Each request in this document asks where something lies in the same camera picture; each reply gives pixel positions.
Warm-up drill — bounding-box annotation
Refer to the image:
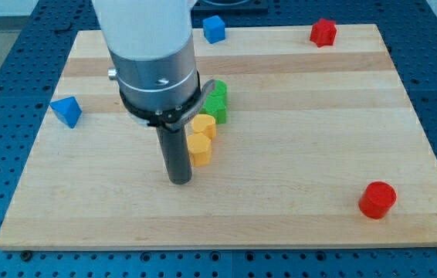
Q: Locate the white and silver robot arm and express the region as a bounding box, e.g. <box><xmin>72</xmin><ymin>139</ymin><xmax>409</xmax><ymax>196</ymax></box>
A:
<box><xmin>93</xmin><ymin>0</ymin><xmax>215</xmax><ymax>131</ymax></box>

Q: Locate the blue cube block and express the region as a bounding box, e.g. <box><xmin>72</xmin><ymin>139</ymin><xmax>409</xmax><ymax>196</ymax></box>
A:
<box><xmin>202</xmin><ymin>15</ymin><xmax>225</xmax><ymax>44</ymax></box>

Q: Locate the yellow heart block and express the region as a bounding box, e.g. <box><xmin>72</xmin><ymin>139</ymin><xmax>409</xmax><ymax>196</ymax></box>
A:
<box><xmin>191</xmin><ymin>114</ymin><xmax>217</xmax><ymax>139</ymax></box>

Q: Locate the yellow hexagon block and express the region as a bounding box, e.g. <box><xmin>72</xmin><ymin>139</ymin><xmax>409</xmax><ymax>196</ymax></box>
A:
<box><xmin>187</xmin><ymin>133</ymin><xmax>212</xmax><ymax>167</ymax></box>

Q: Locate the green cross block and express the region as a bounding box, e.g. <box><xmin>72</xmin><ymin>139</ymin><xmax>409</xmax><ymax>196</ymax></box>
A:
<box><xmin>200</xmin><ymin>96</ymin><xmax>227</xmax><ymax>124</ymax></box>

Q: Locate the green rounded block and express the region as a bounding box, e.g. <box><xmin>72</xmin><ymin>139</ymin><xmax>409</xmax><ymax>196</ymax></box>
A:
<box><xmin>210</xmin><ymin>80</ymin><xmax>228</xmax><ymax>105</ymax></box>

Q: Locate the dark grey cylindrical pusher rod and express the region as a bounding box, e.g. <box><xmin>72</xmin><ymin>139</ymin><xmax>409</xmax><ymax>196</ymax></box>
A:
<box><xmin>157</xmin><ymin>127</ymin><xmax>192</xmax><ymax>185</ymax></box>

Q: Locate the light wooden board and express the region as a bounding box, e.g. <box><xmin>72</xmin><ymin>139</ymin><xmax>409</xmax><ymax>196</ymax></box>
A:
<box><xmin>0</xmin><ymin>24</ymin><xmax>437</xmax><ymax>251</ymax></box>

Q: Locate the red star block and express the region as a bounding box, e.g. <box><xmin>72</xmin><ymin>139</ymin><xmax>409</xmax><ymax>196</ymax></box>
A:
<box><xmin>310</xmin><ymin>18</ymin><xmax>337</xmax><ymax>47</ymax></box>

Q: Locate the blue triangular prism block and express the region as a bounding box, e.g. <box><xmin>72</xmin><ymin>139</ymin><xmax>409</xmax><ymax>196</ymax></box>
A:
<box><xmin>50</xmin><ymin>97</ymin><xmax>82</xmax><ymax>129</ymax></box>

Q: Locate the red cylinder block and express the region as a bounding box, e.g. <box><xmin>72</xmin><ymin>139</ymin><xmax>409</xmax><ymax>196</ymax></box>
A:
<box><xmin>358</xmin><ymin>181</ymin><xmax>397</xmax><ymax>219</ymax></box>

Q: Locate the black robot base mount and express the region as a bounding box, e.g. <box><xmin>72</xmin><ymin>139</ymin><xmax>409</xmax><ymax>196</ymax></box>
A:
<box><xmin>192</xmin><ymin>0</ymin><xmax>270</xmax><ymax>13</ymax></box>

